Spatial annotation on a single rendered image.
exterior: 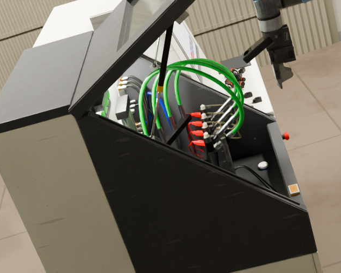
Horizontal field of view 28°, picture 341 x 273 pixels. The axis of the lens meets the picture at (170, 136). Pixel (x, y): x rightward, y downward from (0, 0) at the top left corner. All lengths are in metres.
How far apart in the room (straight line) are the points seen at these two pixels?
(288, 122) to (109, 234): 2.82
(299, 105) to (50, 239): 3.11
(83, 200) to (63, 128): 0.25
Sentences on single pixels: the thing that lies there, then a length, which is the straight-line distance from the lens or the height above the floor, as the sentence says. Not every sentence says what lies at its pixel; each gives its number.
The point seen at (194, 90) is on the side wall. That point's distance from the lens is 2.64.
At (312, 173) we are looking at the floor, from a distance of 4.16.
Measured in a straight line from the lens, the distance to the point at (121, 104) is 2.40.
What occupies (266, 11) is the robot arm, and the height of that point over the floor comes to 1.50.
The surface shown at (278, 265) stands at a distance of 2.25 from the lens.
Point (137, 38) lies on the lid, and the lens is 1.85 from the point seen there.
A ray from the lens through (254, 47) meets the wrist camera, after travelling 2.25.
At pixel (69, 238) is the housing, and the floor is 1.07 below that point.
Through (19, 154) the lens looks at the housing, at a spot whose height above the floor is 1.39.
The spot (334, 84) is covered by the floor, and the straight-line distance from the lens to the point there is 5.20.
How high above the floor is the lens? 2.16
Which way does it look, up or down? 25 degrees down
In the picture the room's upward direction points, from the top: 18 degrees counter-clockwise
